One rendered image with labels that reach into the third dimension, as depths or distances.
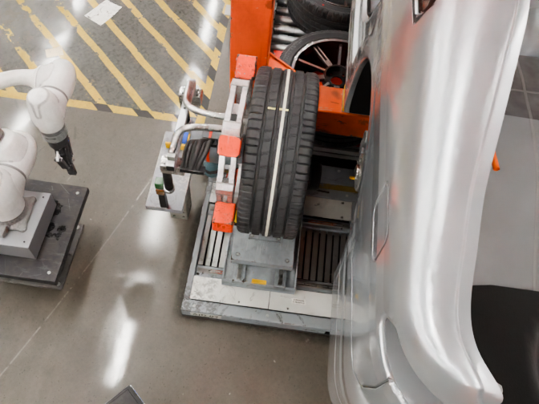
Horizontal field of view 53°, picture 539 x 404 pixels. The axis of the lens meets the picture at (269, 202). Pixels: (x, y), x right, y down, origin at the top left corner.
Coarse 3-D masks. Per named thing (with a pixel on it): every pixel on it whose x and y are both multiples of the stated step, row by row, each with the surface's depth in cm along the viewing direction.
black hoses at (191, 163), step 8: (192, 144) 192; (200, 144) 191; (208, 144) 193; (216, 144) 200; (184, 152) 191; (192, 152) 191; (200, 152) 191; (208, 152) 192; (184, 160) 193; (192, 160) 192; (200, 160) 192; (184, 168) 194; (192, 168) 193; (200, 168) 194
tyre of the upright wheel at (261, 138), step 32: (256, 96) 187; (288, 96) 188; (256, 128) 184; (288, 128) 184; (256, 160) 183; (288, 160) 183; (256, 192) 188; (288, 192) 187; (256, 224) 199; (288, 224) 196
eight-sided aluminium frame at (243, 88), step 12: (240, 84) 197; (252, 84) 217; (240, 96) 224; (228, 108) 191; (240, 108) 191; (228, 120) 188; (240, 120) 189; (228, 132) 187; (240, 132) 188; (240, 168) 239; (216, 180) 192; (228, 180) 193; (216, 192) 194; (228, 192) 193
